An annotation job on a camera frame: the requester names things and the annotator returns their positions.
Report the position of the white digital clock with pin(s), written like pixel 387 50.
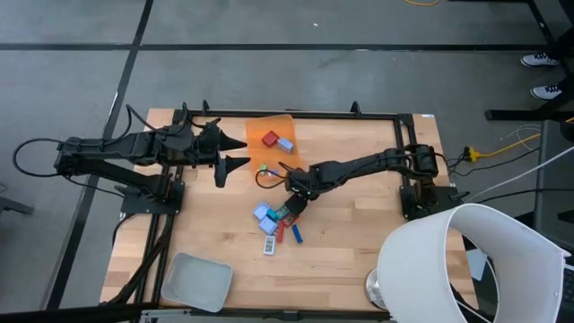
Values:
pixel 269 245

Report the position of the long red block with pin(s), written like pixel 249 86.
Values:
pixel 280 233

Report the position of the small red box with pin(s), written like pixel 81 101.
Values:
pixel 289 220

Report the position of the person's leg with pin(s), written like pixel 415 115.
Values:
pixel 565 45

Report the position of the grey chair leg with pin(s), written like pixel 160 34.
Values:
pixel 13 205

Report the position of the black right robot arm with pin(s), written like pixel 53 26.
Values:
pixel 359 166

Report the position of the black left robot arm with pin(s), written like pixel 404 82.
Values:
pixel 134 145

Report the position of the yellow power plug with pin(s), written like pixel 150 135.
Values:
pixel 472 154

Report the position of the white paper sheet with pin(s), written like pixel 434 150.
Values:
pixel 476 264

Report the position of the silver lamp base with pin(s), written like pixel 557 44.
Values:
pixel 373 289

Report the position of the black metal table frame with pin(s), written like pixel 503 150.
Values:
pixel 314 115

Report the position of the white lampshade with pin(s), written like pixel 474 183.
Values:
pixel 417 269

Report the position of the lavender box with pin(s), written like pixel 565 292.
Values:
pixel 261 211
pixel 268 226
pixel 285 145

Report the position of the black keyboard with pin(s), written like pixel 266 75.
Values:
pixel 568 291

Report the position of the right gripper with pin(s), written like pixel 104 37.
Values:
pixel 305 184

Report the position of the person's shoe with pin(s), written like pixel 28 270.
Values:
pixel 545 92
pixel 538 59

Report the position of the blue block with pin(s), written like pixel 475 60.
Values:
pixel 297 233

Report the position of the grey plastic tray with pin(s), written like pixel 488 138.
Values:
pixel 197 282

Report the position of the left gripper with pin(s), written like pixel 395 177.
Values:
pixel 208 143

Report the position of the orange translucent bin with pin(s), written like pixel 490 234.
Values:
pixel 258 154

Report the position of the teal rectangular frame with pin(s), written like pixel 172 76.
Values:
pixel 272 214

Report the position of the red cube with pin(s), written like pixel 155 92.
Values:
pixel 270 138

